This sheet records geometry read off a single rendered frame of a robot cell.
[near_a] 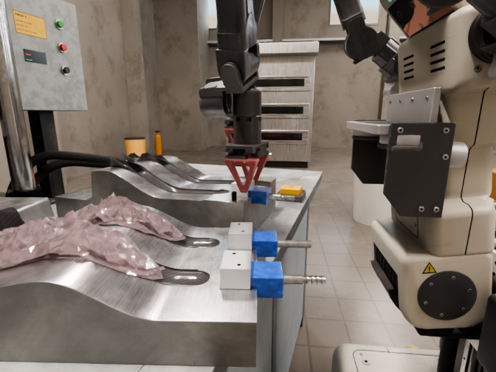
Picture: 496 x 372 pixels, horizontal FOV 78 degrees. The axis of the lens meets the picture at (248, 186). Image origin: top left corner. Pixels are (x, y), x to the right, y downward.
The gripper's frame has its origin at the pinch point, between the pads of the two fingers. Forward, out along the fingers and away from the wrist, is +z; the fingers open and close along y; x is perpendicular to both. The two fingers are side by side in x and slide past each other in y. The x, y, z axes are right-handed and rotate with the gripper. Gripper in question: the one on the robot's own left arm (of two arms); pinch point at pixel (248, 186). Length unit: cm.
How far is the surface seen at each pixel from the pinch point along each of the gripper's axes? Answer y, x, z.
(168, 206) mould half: 7.1, -15.5, 3.9
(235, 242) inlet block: 19.8, 4.9, 3.9
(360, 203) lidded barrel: -246, 30, 72
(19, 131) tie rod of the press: -3, -72, -10
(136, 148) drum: -412, -369, 50
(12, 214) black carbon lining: 29.4, -29.1, -0.1
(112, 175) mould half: 7.2, -29.5, -2.0
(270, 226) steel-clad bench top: -5.2, 3.7, 10.9
